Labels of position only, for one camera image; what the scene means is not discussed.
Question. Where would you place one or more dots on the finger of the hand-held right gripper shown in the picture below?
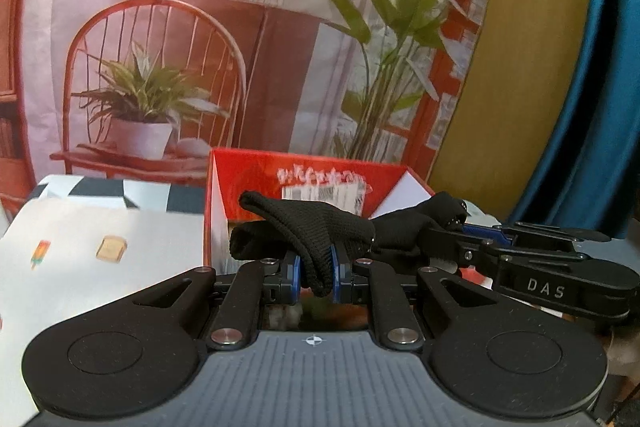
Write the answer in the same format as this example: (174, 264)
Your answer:
(545, 234)
(460, 247)

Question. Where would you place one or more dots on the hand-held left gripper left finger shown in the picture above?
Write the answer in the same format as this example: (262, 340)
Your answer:
(296, 276)

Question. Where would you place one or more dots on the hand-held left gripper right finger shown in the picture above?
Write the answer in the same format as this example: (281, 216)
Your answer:
(336, 276)

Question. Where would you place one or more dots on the black knit sock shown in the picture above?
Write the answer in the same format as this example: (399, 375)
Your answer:
(310, 227)

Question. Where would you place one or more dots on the red strawberry print cardboard box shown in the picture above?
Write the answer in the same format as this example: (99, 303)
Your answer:
(235, 172)

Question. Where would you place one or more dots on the blue curtain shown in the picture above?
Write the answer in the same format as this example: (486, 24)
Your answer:
(600, 57)

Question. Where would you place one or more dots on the cartoon bear printed mat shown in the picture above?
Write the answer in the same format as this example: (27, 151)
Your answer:
(75, 232)

